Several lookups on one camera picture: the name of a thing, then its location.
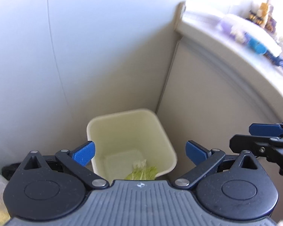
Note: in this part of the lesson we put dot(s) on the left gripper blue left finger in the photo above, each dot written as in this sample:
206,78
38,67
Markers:
75,161

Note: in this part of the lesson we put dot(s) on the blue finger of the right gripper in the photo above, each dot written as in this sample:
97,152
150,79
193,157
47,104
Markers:
265,130
258,145

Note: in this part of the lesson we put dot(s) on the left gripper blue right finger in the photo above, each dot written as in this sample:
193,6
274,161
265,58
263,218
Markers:
206,162

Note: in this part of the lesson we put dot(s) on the green leafy trash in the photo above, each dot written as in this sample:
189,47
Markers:
142,172

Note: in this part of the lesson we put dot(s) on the cream plastic trash bin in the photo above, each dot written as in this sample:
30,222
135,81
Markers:
123,138

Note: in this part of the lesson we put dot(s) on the beige kitchen counter cabinet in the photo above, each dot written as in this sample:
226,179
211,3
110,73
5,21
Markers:
215,87

